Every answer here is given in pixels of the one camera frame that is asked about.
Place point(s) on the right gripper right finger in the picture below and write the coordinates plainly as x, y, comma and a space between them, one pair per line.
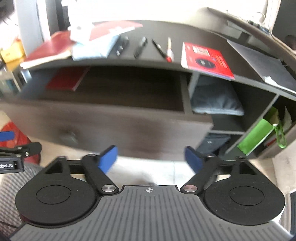
204, 168

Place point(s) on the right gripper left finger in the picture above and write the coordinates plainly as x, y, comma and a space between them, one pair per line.
96, 168

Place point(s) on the drawer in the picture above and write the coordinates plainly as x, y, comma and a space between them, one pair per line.
145, 112

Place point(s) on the dark wood drawer cabinet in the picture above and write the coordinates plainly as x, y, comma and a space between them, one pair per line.
255, 95

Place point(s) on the grey cushion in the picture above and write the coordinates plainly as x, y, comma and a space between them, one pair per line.
215, 96

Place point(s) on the green paper bag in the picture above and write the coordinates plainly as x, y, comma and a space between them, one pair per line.
269, 123

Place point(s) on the beige paper folder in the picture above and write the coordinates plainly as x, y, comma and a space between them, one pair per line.
46, 59

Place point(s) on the yellow plastic basket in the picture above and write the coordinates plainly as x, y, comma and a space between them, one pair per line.
14, 55

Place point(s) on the red QR code card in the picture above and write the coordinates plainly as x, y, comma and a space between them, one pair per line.
206, 61

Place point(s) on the red tipped pen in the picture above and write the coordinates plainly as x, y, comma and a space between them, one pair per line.
169, 52

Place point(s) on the grey paper sheet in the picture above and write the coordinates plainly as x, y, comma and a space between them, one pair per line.
270, 69

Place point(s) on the slim black pen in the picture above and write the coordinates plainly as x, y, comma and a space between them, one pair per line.
159, 49

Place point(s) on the dark red certificate book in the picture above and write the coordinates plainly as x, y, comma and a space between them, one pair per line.
59, 43

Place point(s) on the thick black marker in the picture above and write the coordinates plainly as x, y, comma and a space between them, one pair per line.
138, 51

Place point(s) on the black desk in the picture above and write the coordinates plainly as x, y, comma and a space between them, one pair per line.
280, 48

